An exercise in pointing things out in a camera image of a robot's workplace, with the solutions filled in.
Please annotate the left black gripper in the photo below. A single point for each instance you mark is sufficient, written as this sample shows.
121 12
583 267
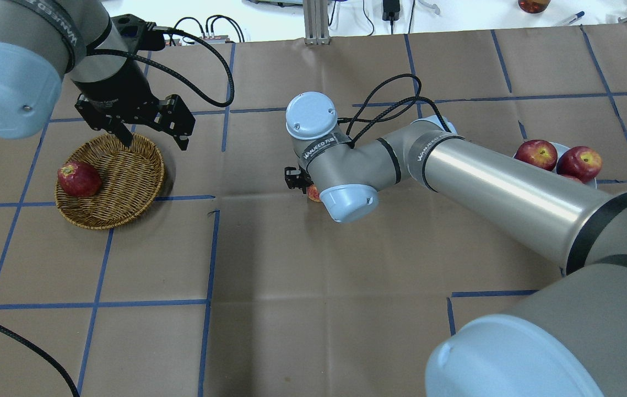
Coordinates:
117 86

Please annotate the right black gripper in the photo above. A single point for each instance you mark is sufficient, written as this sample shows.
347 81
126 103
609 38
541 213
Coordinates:
293 179

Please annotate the yellowish red apple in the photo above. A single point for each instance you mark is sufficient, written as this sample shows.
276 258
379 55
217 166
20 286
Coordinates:
313 193

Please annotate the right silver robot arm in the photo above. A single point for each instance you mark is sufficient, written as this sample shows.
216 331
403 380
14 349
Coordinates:
570 339

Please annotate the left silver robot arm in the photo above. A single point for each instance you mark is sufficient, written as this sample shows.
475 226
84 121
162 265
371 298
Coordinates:
42 42

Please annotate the woven wicker basket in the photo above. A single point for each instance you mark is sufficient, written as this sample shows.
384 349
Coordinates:
132 177

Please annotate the dark red apple in basket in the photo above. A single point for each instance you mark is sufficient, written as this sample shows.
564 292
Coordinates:
79 179

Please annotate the red apple on plate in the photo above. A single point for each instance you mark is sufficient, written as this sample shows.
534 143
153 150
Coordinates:
581 162
539 153

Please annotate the light blue plate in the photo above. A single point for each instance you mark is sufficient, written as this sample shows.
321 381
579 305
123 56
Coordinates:
561 150

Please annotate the aluminium frame post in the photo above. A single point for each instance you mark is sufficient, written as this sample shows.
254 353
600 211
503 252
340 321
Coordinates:
316 26

